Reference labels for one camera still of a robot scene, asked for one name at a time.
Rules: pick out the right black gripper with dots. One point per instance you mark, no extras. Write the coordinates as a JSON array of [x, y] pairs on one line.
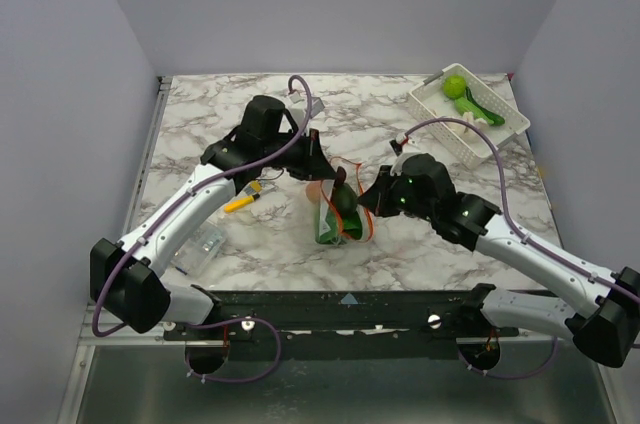
[[382, 195]]

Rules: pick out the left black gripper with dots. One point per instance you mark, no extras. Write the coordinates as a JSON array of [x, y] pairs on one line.
[[322, 168]]

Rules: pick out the orange peach toy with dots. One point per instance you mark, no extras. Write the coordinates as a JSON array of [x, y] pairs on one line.
[[313, 192]]

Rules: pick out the dark green avocado toy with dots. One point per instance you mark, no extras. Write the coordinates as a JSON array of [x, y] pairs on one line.
[[344, 199]]

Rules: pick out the clear zip bag orange zipper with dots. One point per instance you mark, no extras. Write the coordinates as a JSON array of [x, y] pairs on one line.
[[353, 179]]

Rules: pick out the white green bok choy toy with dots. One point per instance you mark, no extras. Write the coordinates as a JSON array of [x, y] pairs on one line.
[[330, 229]]

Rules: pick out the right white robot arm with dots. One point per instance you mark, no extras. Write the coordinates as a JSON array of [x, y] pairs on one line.
[[594, 307]]

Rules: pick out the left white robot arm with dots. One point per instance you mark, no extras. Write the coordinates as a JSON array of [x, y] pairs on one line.
[[125, 276]]

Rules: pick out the white dumpling toy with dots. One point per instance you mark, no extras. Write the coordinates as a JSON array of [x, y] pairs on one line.
[[465, 126]]

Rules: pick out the green leafy vegetable toy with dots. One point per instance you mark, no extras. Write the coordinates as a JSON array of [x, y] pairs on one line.
[[468, 103]]

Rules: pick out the white perforated plastic basket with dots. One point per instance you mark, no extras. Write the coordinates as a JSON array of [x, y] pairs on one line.
[[427, 101]]

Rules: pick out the clear plastic screw box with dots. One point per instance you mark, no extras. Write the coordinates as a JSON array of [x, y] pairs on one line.
[[199, 250]]

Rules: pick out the green cabbage toy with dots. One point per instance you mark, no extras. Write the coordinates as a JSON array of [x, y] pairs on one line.
[[454, 87]]

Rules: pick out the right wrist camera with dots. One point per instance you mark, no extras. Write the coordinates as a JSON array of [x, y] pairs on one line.
[[403, 146]]

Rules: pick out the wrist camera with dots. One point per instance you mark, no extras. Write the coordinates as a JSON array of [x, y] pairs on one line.
[[298, 105], [403, 146]]

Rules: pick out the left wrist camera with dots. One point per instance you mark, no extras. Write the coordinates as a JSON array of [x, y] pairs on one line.
[[298, 105]]

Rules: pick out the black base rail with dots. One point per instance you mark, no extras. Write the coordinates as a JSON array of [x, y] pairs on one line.
[[340, 325]]

